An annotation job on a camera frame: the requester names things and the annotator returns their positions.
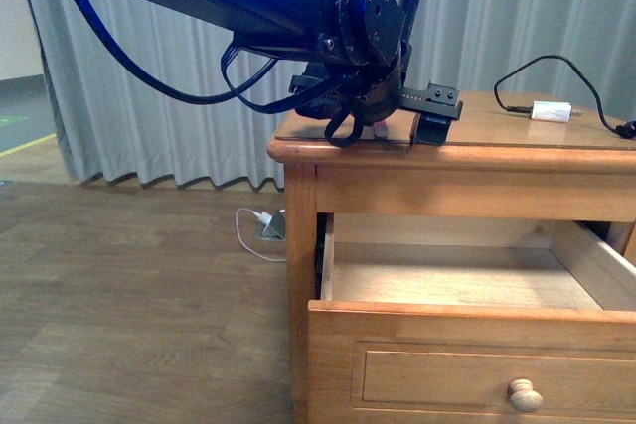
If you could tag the grey pleated curtain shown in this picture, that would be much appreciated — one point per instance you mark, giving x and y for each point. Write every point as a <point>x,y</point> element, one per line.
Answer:
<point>110,124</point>

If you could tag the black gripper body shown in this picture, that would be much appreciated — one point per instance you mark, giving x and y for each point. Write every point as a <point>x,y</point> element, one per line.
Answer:
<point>375,95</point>

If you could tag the wooden drawer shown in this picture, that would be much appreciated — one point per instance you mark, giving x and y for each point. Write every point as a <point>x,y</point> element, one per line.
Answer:
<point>468,320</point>

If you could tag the white adapter box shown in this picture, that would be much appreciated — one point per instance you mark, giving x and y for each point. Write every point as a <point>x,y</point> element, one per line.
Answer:
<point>553,111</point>

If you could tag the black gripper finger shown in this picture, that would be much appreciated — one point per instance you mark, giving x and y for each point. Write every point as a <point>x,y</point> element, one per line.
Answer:
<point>431,130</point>

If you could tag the pink marker with white cap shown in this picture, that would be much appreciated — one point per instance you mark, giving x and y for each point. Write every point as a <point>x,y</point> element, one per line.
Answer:
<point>381,130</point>

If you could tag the white charger plug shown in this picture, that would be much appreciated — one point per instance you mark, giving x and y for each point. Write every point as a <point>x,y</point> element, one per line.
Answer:
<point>263,217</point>

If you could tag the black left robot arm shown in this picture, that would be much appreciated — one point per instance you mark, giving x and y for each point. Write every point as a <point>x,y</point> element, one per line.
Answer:
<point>356,54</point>

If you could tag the wooden nightstand cabinet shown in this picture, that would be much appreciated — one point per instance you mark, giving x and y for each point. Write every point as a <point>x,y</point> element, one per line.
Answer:
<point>494,165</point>

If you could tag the open metal floor socket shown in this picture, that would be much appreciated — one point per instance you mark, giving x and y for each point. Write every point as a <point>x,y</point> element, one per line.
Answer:
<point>274,231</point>

